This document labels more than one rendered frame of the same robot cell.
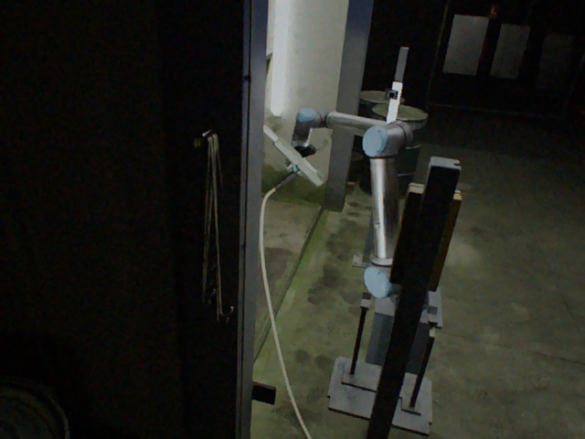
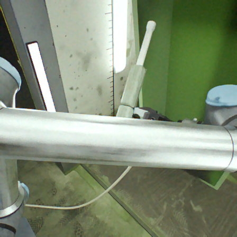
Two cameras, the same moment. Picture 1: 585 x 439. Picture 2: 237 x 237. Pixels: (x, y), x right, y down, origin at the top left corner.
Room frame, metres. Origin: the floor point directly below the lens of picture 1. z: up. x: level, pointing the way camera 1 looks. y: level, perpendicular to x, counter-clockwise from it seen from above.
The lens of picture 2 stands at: (2.21, -0.48, 1.61)
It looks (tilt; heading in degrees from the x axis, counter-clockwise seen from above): 40 degrees down; 124
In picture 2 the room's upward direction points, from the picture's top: straight up
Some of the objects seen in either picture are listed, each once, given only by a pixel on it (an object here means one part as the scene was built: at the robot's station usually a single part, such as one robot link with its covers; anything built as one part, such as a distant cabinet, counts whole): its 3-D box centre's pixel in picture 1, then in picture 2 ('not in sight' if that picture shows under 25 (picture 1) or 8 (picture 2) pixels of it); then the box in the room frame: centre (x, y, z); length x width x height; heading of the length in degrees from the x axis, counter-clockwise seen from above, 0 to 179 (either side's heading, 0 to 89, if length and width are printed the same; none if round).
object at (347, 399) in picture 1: (379, 392); not in sight; (1.01, -0.33, 0.78); 0.31 x 0.23 x 0.01; 78
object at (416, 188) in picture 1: (422, 239); not in sight; (0.93, -0.32, 1.42); 0.12 x 0.06 x 0.26; 78
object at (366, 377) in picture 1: (389, 350); not in sight; (1.03, -0.34, 0.95); 0.26 x 0.15 x 0.32; 78
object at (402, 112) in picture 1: (398, 112); not in sight; (4.49, -0.99, 0.86); 0.54 x 0.54 x 0.01
